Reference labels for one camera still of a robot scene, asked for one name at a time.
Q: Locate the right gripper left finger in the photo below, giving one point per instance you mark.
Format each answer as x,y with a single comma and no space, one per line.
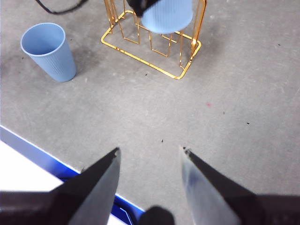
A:
93,194

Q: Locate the blue ribbed plastic cup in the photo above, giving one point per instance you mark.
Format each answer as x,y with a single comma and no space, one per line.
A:
168,18
56,63

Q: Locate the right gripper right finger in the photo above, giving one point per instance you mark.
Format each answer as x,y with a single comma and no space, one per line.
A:
211,199

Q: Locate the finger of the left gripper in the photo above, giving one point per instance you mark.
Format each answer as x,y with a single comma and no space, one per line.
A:
140,7

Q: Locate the blue edged white platform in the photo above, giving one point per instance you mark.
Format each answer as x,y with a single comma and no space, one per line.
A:
18,168

